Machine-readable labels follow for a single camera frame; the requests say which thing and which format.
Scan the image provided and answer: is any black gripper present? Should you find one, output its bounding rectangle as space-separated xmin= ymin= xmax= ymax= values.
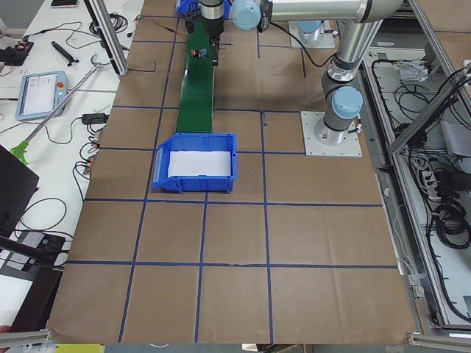
xmin=200 ymin=0 xmax=224 ymax=48

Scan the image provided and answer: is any red push button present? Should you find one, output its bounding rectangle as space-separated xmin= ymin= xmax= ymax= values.
xmin=190 ymin=48 xmax=208 ymax=59

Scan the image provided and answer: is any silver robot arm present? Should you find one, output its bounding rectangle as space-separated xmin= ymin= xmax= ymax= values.
xmin=297 ymin=21 xmax=325 ymax=41
xmin=230 ymin=0 xmax=401 ymax=146

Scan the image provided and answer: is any green conveyor belt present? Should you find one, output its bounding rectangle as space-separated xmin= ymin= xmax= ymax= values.
xmin=176 ymin=23 xmax=214 ymax=133

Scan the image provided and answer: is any blue bin robot left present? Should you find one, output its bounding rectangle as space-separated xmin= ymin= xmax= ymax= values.
xmin=152 ymin=133 xmax=238 ymax=194

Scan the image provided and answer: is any white foam pad left bin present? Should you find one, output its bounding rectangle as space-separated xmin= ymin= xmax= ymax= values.
xmin=168 ymin=151 xmax=231 ymax=177

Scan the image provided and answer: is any black power adapter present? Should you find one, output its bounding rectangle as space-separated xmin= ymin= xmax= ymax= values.
xmin=81 ymin=113 xmax=109 ymax=125

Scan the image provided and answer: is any teach pendant tablet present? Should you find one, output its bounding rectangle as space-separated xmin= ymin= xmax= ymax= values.
xmin=15 ymin=71 xmax=68 ymax=121

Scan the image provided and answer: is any reacher grabber tool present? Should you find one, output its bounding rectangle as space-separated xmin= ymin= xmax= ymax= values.
xmin=10 ymin=55 xmax=110 ymax=165

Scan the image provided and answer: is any red black wire pair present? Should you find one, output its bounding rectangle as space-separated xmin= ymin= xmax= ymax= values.
xmin=134 ymin=14 xmax=189 ymax=38

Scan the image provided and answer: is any aluminium frame post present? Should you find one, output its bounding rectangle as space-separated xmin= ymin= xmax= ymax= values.
xmin=84 ymin=0 xmax=129 ymax=76

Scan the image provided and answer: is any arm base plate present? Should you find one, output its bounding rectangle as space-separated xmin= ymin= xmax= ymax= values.
xmin=300 ymin=111 xmax=362 ymax=157
xmin=288 ymin=21 xmax=336 ymax=49

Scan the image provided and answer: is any black handle tool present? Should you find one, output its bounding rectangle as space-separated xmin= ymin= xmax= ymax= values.
xmin=51 ymin=41 xmax=79 ymax=67

